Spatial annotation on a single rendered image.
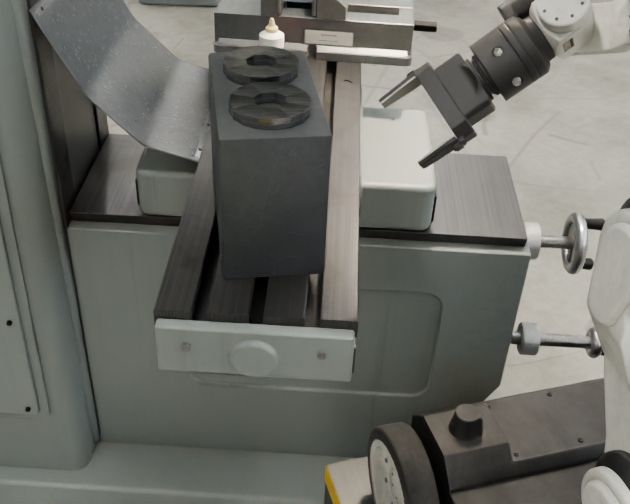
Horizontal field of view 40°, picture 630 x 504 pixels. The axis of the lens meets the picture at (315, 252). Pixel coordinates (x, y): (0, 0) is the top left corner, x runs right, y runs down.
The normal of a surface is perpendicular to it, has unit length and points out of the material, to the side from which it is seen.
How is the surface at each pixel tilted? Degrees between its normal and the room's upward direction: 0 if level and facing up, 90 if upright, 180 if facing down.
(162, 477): 0
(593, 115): 0
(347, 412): 90
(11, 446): 80
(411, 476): 31
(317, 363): 90
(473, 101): 50
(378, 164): 0
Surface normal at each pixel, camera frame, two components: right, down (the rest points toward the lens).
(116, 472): 0.04, -0.80
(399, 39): -0.08, 0.59
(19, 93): 0.72, 0.42
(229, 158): 0.14, 0.60
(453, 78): -0.37, -0.12
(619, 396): -0.96, 0.14
